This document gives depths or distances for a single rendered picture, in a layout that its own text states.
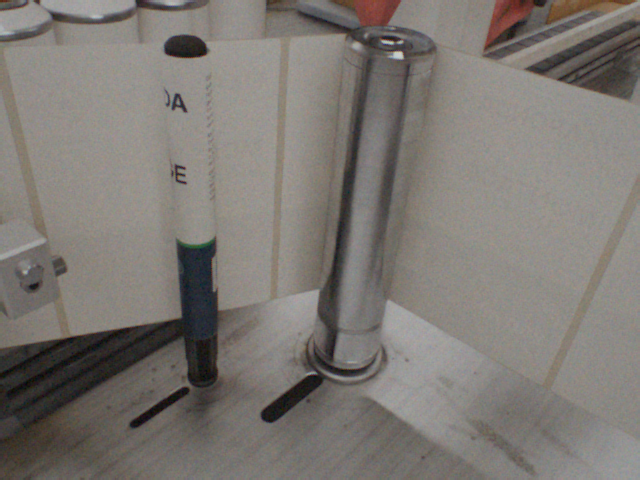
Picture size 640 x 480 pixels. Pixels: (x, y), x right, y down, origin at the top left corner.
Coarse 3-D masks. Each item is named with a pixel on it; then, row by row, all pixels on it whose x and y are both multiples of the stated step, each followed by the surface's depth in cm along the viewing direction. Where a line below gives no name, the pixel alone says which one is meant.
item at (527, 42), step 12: (600, 12) 106; (564, 24) 98; (576, 24) 99; (624, 24) 101; (636, 24) 102; (540, 36) 92; (552, 36) 92; (600, 36) 94; (612, 36) 95; (504, 48) 86; (516, 48) 86; (576, 48) 88; (588, 48) 89; (552, 60) 83; (564, 60) 84; (540, 72) 79
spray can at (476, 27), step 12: (480, 0) 62; (492, 0) 63; (468, 12) 63; (480, 12) 63; (492, 12) 64; (468, 24) 64; (480, 24) 64; (468, 36) 65; (480, 36) 65; (468, 48) 65; (480, 48) 66
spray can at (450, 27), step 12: (444, 0) 59; (456, 0) 59; (468, 0) 60; (444, 12) 60; (456, 12) 60; (444, 24) 60; (456, 24) 61; (444, 36) 61; (456, 36) 61; (456, 48) 63
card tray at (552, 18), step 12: (564, 0) 117; (576, 0) 122; (588, 0) 126; (600, 0) 132; (612, 0) 133; (624, 0) 132; (636, 0) 130; (552, 12) 115; (564, 12) 120; (576, 12) 124
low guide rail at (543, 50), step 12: (612, 12) 93; (624, 12) 94; (636, 12) 98; (588, 24) 86; (600, 24) 88; (612, 24) 92; (564, 36) 80; (576, 36) 83; (588, 36) 87; (528, 48) 75; (540, 48) 75; (552, 48) 78; (564, 48) 82; (504, 60) 70; (516, 60) 72; (528, 60) 74; (540, 60) 77
